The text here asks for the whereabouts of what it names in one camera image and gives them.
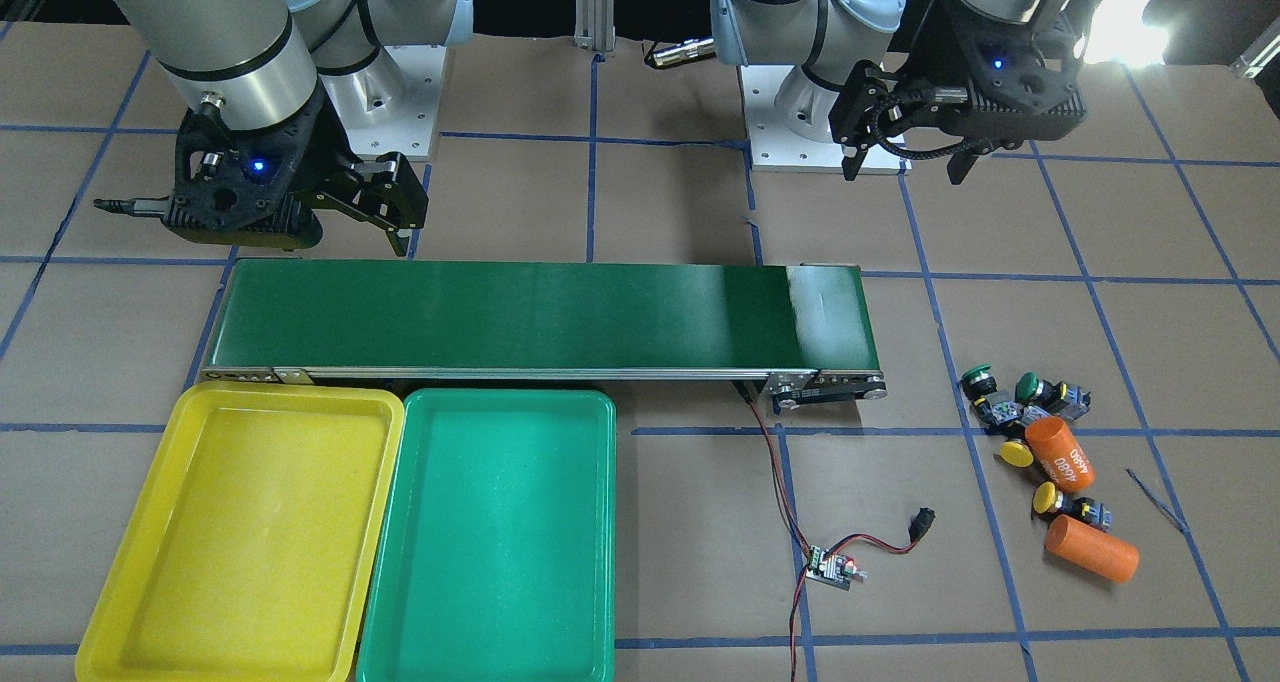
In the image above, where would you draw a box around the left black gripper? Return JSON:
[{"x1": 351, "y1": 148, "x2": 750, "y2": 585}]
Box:
[{"x1": 829, "y1": 0, "x2": 1087, "y2": 186}]

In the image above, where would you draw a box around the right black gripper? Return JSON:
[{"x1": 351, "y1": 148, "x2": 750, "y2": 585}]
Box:
[{"x1": 161, "y1": 88, "x2": 429, "y2": 258}]

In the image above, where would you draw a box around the green push button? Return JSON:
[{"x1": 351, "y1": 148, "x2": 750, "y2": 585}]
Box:
[
  {"x1": 959, "y1": 363, "x2": 1023, "y2": 432},
  {"x1": 1014, "y1": 371, "x2": 1091, "y2": 418}
]

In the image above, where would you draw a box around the yellow push button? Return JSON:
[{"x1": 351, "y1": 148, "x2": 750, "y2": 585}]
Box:
[
  {"x1": 1032, "y1": 481, "x2": 1114, "y2": 534},
  {"x1": 997, "y1": 439, "x2": 1036, "y2": 470}
]

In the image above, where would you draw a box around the orange cylinder with 4680 print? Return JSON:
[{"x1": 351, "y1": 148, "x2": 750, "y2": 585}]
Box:
[{"x1": 1025, "y1": 416, "x2": 1096, "y2": 493}]

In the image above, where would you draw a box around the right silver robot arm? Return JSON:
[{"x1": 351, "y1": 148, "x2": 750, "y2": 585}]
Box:
[{"x1": 95, "y1": 0, "x2": 474, "y2": 257}]

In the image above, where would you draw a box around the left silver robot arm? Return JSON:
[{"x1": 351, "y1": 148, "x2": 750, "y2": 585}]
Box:
[{"x1": 710, "y1": 0, "x2": 1102, "y2": 186}]

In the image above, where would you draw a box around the green conveyor belt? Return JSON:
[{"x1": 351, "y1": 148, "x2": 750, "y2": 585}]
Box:
[{"x1": 201, "y1": 258, "x2": 886, "y2": 407}]

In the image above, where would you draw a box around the green plastic tray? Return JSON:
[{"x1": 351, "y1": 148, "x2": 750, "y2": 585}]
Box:
[{"x1": 355, "y1": 389, "x2": 616, "y2": 681}]

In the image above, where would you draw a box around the yellow plastic tray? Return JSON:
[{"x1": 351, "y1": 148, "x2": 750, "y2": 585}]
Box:
[{"x1": 76, "y1": 383, "x2": 404, "y2": 681}]

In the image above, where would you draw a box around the small motor controller board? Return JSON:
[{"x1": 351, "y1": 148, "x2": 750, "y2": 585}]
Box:
[{"x1": 804, "y1": 546, "x2": 867, "y2": 591}]

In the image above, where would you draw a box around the plain orange cylinder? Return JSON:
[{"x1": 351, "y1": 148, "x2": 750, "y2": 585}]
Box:
[{"x1": 1044, "y1": 517, "x2": 1140, "y2": 585}]

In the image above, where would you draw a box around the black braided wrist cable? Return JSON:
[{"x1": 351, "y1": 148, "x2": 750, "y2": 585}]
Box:
[{"x1": 868, "y1": 77, "x2": 1001, "y2": 161}]

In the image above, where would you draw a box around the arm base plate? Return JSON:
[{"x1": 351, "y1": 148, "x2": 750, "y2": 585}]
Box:
[
  {"x1": 739, "y1": 64, "x2": 845, "y2": 175},
  {"x1": 320, "y1": 45, "x2": 449, "y2": 163}
]

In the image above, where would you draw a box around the aluminium frame post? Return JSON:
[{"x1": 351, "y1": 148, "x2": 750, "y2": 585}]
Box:
[{"x1": 573, "y1": 0, "x2": 616, "y2": 56}]

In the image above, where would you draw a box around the red black power wire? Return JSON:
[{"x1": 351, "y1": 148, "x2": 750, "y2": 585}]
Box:
[{"x1": 735, "y1": 383, "x2": 937, "y2": 682}]

